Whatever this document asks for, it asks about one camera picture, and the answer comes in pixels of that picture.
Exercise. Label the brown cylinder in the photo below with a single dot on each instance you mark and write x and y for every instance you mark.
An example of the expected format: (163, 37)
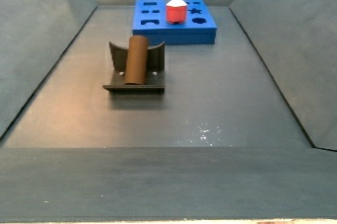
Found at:
(136, 60)

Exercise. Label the black cradle stand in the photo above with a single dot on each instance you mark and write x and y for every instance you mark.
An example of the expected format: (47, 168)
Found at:
(155, 81)

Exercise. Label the blue foam shape board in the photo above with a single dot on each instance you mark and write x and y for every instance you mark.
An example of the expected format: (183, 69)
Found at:
(149, 23)

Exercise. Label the red white-topped peg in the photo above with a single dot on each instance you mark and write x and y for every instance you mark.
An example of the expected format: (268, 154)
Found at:
(176, 11)

